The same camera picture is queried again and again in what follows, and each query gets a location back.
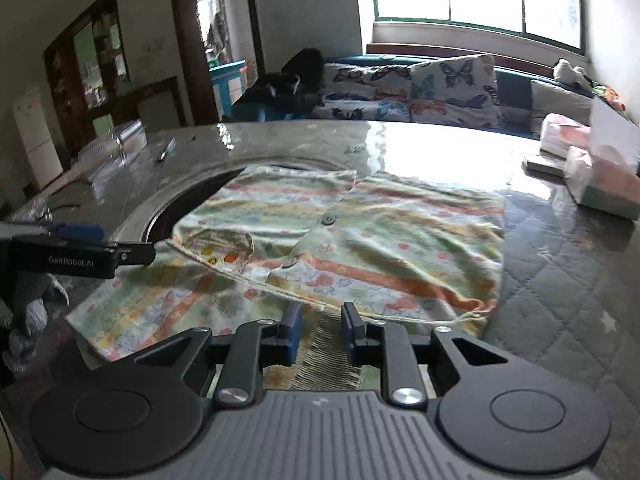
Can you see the clear plastic container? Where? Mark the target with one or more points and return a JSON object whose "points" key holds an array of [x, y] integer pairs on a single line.
{"points": [[112, 147]]}

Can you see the dark pen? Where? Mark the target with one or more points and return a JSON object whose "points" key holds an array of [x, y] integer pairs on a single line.
{"points": [[166, 150]]}

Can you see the dark clothes pile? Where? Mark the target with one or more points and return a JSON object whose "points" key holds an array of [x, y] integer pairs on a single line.
{"points": [[287, 87]]}

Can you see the person's left hand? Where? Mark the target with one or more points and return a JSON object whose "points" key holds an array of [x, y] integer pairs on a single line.
{"points": [[32, 315]]}

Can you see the pink green tissue pack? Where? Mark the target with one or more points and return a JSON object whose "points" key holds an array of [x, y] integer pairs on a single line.
{"points": [[605, 185]]}

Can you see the white stuffed toy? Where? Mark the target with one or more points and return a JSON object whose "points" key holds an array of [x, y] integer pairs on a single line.
{"points": [[570, 71]]}

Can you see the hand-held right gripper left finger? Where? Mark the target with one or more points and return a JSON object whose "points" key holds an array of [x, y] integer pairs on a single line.
{"points": [[291, 334]]}

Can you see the clear plastic bag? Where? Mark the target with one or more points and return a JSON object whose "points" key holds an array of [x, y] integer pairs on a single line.
{"points": [[32, 210]]}

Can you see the grey pillow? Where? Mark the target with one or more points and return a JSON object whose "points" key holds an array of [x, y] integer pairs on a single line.
{"points": [[560, 105]]}

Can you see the blue cabinet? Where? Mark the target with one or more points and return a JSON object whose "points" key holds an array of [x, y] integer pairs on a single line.
{"points": [[229, 85]]}

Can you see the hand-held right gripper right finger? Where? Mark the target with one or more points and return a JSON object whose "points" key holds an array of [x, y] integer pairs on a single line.
{"points": [[351, 337]]}

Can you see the butterfly print cushion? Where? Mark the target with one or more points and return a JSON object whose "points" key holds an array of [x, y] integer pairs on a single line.
{"points": [[452, 90], [367, 92]]}

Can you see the dark wooden cabinet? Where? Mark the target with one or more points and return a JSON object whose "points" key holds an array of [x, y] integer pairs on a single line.
{"points": [[95, 65]]}

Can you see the woven fringed mat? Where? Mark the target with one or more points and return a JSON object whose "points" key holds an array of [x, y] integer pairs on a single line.
{"points": [[325, 360]]}

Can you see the white refrigerator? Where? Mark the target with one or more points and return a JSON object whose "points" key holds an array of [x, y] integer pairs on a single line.
{"points": [[37, 135]]}

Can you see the floral striped shirt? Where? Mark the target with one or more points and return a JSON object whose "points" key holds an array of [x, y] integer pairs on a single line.
{"points": [[350, 240]]}

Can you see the grey notebook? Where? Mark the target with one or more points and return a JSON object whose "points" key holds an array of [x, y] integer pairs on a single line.
{"points": [[545, 166]]}

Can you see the white box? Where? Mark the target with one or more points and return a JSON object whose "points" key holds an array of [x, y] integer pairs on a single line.
{"points": [[615, 127]]}

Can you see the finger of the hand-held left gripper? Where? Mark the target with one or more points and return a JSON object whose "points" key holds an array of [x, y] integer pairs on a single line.
{"points": [[80, 231], [135, 254]]}

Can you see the blue sofa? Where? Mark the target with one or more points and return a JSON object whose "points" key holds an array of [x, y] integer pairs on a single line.
{"points": [[515, 92]]}

